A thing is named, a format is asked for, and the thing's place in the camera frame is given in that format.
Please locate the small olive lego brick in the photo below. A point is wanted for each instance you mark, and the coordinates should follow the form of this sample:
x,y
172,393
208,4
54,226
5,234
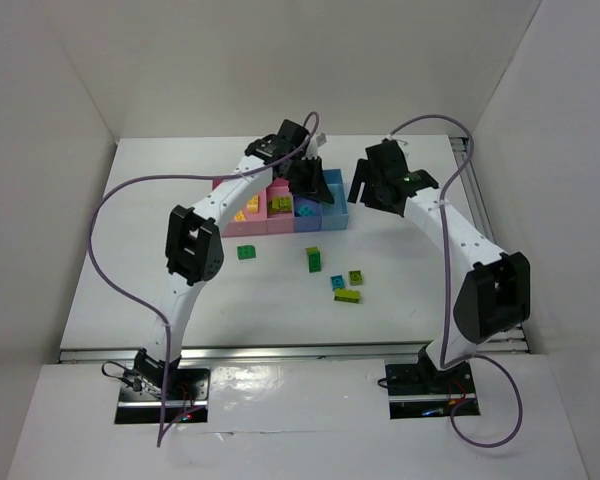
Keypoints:
x,y
356,278

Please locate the yellow lego brick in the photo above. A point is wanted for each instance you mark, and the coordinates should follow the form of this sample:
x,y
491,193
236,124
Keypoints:
x,y
253,205

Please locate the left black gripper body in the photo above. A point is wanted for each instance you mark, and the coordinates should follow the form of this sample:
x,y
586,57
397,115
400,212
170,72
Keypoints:
x,y
303,171

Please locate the small pink container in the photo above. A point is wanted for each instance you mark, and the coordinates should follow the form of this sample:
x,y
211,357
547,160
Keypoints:
x,y
279,222

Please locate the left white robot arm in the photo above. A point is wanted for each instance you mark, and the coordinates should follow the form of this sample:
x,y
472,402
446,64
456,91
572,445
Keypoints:
x,y
194,249

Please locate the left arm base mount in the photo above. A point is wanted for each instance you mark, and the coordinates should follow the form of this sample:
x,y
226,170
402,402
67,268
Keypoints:
x,y
139,401

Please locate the dark blue container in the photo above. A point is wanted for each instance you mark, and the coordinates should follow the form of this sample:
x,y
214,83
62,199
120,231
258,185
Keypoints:
x,y
307,224

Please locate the aluminium rail front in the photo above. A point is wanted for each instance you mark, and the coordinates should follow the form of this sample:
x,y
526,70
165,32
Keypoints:
x,y
263,353

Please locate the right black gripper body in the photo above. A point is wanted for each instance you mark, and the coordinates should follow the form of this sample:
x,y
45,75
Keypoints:
x,y
368,176

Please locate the aluminium rail right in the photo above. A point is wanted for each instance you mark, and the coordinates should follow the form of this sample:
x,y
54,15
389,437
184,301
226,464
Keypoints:
x,y
514,340

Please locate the dark green curved lego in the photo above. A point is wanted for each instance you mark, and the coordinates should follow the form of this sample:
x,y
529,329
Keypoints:
x,y
246,252

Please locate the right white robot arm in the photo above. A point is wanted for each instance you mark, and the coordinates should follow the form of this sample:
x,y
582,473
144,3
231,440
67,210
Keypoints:
x,y
487,290

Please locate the cyan lego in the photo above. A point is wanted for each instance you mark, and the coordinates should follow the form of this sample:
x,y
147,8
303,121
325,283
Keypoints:
x,y
305,210

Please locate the small cyan lego brick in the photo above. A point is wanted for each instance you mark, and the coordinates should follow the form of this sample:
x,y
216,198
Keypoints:
x,y
337,282

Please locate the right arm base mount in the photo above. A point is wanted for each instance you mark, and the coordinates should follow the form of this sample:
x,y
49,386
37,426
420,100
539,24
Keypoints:
x,y
410,396

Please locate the lime lego stack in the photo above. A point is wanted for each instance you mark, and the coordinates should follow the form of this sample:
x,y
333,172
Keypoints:
x,y
279,205

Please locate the light blue container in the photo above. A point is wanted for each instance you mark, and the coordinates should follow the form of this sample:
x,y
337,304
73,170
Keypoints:
x,y
335,216

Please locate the long lime lego brick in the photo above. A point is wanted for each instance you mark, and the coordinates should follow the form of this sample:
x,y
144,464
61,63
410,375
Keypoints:
x,y
347,295

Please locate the aluminium rail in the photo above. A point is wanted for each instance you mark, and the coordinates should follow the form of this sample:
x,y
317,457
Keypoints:
x,y
514,340
263,353

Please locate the large pink container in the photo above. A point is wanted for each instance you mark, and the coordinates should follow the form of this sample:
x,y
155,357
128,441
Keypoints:
x,y
247,220

